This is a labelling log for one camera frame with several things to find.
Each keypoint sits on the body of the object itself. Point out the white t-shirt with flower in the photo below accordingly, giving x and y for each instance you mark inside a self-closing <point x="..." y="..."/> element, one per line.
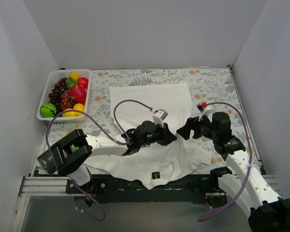
<point x="154" y="165"/>

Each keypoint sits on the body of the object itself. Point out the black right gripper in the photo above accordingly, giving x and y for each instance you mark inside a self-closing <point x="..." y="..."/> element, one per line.
<point x="194" y="127"/>

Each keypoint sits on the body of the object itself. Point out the green watermelon toy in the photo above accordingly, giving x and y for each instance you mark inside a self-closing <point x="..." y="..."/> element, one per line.
<point x="48" y="110"/>

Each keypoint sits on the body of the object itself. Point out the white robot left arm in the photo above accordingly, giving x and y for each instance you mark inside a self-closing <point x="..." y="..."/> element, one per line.
<point x="74" y="168"/>

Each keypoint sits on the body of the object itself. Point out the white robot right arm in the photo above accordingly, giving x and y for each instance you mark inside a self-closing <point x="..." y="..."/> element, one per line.
<point x="265" y="209"/>

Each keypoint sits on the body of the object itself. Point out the orange fruit toy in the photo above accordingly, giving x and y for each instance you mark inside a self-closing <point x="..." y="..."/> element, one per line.
<point x="74" y="75"/>
<point x="79" y="107"/>

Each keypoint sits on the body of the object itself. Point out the floral tablecloth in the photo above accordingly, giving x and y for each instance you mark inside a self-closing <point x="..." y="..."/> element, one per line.
<point x="205" y="84"/>

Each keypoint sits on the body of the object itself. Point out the white plastic basket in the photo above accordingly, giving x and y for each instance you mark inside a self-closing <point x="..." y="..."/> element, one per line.
<point x="51" y="80"/>

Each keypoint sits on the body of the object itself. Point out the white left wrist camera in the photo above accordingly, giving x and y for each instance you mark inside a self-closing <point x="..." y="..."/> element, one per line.
<point x="159" y="116"/>

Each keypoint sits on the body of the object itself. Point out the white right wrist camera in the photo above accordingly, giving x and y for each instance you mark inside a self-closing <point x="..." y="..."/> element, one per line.
<point x="204" y="109"/>

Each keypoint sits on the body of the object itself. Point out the purple grape bunch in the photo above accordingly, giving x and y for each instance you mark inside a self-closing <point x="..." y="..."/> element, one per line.
<point x="60" y="95"/>

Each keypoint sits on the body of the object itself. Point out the black green package box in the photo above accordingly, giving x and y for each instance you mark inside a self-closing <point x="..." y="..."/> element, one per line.
<point x="47" y="161"/>

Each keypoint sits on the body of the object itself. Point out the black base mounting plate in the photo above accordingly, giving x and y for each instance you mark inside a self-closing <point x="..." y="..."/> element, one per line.
<point x="195" y="188"/>

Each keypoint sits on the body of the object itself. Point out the yellow lemon toy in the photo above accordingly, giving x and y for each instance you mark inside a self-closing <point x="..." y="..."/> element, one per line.
<point x="68" y="113"/>

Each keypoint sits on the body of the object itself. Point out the orange fruit toy bottom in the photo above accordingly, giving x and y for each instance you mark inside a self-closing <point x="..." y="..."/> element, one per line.
<point x="79" y="107"/>

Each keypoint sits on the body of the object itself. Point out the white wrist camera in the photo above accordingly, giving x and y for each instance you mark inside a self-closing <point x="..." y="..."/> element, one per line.
<point x="204" y="109"/>
<point x="159" y="116"/>

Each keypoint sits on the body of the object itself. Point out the red apple toy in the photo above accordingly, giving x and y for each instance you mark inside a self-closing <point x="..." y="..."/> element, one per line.
<point x="82" y="81"/>

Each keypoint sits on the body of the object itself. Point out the orange fruit toy top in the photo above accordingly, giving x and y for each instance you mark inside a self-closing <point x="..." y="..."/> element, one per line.
<point x="74" y="75"/>

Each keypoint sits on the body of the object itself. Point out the red dragon fruit toy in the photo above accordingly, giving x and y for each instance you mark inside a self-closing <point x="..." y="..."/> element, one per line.
<point x="78" y="93"/>

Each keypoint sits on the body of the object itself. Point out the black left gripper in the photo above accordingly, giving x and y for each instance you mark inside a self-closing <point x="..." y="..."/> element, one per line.
<point x="163" y="135"/>

